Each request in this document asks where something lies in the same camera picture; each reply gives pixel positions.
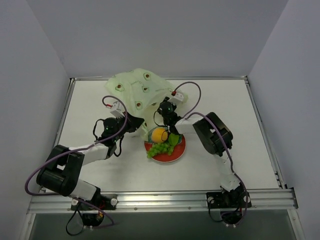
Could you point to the green fake starfruit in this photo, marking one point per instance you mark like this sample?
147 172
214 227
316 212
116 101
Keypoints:
173 139

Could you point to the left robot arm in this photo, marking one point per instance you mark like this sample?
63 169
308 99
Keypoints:
62 172

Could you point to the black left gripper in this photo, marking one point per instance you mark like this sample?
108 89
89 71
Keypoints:
132 122

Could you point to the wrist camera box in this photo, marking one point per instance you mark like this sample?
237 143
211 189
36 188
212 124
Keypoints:
116 110
178 98

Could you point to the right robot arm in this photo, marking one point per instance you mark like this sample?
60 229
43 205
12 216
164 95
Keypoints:
215 137

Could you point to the green fake grape bunch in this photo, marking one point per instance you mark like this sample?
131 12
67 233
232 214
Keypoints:
160 148

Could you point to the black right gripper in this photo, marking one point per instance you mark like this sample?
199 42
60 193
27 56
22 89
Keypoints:
171 124

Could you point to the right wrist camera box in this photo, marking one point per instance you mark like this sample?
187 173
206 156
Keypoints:
178 98

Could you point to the light green plastic bag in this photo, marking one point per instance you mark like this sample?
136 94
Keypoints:
141 91

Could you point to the aluminium front rail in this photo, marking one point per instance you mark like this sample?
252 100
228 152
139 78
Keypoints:
170 201

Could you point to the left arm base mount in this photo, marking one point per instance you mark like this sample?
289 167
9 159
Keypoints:
93 213

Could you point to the red and teal plate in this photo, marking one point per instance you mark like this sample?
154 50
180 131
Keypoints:
164 158

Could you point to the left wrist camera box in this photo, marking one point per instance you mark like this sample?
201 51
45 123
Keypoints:
116 110

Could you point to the orange fake peach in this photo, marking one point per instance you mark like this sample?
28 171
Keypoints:
159 135

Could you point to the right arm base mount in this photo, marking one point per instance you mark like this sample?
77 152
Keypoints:
232 207

